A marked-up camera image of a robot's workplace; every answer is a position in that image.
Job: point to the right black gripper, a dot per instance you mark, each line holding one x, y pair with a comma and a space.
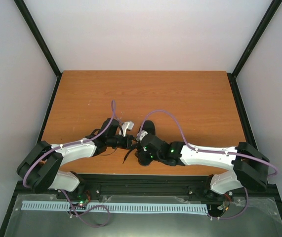
144, 159

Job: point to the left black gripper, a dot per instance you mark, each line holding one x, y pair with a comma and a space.
127, 145

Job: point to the black shoelace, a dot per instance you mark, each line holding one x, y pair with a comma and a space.
133, 147

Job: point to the black canvas shoe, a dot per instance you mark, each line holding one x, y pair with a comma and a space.
150, 128

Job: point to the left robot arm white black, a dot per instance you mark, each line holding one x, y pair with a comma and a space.
40, 169

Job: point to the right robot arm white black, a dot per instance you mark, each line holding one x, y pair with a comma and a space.
244, 165

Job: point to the left green led circuit board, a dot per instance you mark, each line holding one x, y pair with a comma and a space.
81, 202

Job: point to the right small connector board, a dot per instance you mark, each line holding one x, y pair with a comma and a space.
224, 206

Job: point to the clear plastic sheet cover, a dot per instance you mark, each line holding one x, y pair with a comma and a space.
255, 217

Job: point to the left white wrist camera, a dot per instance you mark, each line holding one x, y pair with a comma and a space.
126, 126

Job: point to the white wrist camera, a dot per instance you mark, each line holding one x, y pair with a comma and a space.
126, 126
141, 135

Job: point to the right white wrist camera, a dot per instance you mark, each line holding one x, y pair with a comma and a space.
141, 135

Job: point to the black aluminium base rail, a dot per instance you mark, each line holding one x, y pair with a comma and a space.
192, 188

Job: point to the light blue slotted cable duct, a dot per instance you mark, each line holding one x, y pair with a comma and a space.
119, 208

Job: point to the left black frame post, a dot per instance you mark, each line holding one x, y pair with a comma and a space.
23, 9

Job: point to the black frame post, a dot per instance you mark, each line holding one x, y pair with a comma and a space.
266, 19
23, 9

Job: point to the right black frame post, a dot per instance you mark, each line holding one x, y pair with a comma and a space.
266, 19

